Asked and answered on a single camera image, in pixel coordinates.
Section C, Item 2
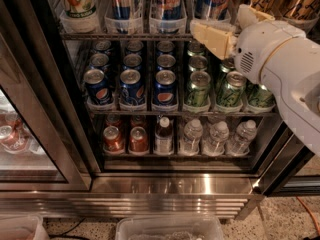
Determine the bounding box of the clear plastic bin left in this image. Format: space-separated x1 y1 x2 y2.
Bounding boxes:
0 215 50 240

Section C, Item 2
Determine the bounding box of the glass fridge door left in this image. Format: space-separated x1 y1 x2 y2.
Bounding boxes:
0 34 91 192

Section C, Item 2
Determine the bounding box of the water bottle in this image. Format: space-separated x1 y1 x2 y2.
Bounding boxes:
203 121 229 157
226 120 257 157
180 119 203 156

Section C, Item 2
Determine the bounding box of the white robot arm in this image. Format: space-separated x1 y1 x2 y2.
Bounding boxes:
190 4 320 155

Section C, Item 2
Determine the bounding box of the orange cable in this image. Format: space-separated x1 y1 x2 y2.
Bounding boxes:
296 197 320 237

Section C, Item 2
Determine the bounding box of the blue silver redbull can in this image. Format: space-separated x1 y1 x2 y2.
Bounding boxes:
195 0 229 20

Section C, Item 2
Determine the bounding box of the top wire shelf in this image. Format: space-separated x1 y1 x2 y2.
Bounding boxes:
60 33 193 41

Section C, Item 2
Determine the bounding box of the front right green can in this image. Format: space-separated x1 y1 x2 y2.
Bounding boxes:
247 85 274 108

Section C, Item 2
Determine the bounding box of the black cable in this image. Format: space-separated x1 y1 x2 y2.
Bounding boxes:
48 217 91 240

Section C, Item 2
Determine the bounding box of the left water bottle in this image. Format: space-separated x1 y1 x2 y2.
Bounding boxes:
180 119 203 156

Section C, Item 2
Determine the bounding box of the front middle green can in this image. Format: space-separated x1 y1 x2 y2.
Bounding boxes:
216 71 246 107

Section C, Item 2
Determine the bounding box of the middle wire shelf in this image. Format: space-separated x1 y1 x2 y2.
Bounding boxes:
89 109 278 117

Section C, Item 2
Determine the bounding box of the front right pepsi can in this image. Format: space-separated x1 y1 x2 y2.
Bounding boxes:
153 70 176 106

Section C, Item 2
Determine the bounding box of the front left green can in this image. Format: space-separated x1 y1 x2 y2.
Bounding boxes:
184 71 211 107

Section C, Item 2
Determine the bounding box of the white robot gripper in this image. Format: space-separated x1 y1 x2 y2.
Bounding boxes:
190 4 306 84

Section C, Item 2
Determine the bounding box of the stainless fridge base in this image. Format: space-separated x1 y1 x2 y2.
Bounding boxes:
0 174 263 220

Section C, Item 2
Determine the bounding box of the gold can right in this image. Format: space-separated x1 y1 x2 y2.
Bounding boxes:
280 0 320 20

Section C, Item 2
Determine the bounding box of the blue redbull can middle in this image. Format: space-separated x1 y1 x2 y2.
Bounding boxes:
156 0 181 20

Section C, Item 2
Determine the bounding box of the red can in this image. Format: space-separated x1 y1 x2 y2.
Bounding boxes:
103 126 124 152
129 126 149 152

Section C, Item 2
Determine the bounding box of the pepsi can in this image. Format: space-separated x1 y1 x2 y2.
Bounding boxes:
84 69 112 105
120 69 145 106
153 70 176 106

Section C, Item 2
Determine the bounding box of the clear plastic bin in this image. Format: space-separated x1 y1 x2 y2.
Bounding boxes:
115 215 224 240
0 215 50 240

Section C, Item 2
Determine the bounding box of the middle water bottle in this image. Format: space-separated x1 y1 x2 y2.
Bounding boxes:
203 121 229 157

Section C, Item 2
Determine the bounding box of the front left red can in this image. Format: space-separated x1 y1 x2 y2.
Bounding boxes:
103 126 124 152

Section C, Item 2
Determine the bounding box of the front left pepsi can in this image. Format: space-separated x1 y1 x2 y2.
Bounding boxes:
84 69 112 105

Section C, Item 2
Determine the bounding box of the green can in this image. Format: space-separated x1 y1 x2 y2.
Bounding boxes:
247 85 274 108
184 71 211 107
216 71 246 107

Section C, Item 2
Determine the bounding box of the front middle pepsi can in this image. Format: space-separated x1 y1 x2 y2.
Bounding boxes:
120 69 145 106

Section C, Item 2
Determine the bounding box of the blue redbull can left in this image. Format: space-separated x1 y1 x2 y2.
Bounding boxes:
111 0 138 20

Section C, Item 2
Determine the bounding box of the clear plastic bin centre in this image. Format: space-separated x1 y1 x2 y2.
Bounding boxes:
115 215 224 240

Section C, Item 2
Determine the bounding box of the front right red can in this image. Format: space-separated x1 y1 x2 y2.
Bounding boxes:
129 126 149 152

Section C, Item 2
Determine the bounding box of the right water bottle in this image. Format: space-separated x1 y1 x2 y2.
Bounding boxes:
226 120 257 157

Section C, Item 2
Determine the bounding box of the wire shelf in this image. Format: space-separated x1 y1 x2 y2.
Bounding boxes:
89 109 278 117
60 33 193 41

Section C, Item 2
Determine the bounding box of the brown drink bottle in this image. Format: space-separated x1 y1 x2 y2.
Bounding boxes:
154 117 173 155

